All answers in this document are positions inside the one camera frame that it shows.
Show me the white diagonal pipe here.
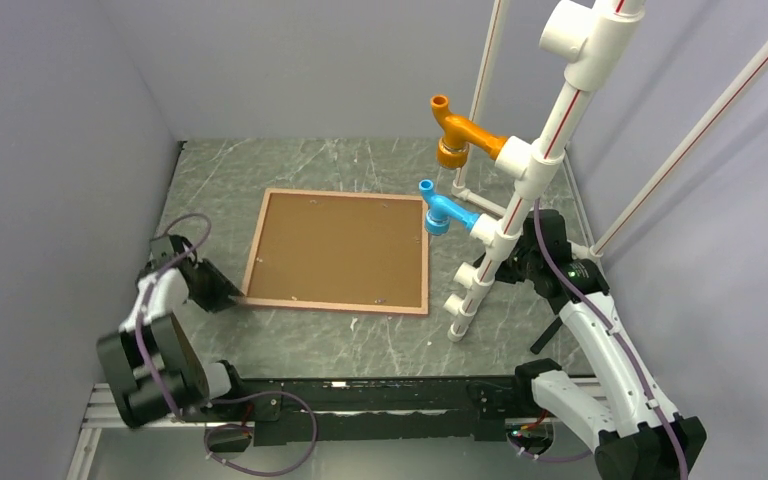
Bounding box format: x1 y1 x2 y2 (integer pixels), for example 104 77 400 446
589 39 768 259

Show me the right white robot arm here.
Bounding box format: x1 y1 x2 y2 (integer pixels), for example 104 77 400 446
503 209 707 479

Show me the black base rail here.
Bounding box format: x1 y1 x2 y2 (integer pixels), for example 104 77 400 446
222 376 548 446

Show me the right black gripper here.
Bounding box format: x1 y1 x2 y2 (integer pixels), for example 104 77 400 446
475 224 541 283

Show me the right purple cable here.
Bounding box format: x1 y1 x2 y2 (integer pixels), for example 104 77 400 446
507 198 690 480

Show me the white pvc pipe stand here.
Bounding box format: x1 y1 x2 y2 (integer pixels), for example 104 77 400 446
444 1 645 342

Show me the pink picture frame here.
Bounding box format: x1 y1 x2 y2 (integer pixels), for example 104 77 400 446
240 188 430 316

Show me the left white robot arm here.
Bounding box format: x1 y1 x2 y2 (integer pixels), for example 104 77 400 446
96 234 248 429

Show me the black flat bar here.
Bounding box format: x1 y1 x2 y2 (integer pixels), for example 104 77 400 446
530 317 563 355

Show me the orange pipe fitting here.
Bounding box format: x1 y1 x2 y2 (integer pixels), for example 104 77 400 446
430 95 508 170

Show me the blue pipe fitting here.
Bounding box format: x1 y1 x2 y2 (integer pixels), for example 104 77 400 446
418 179 480 236

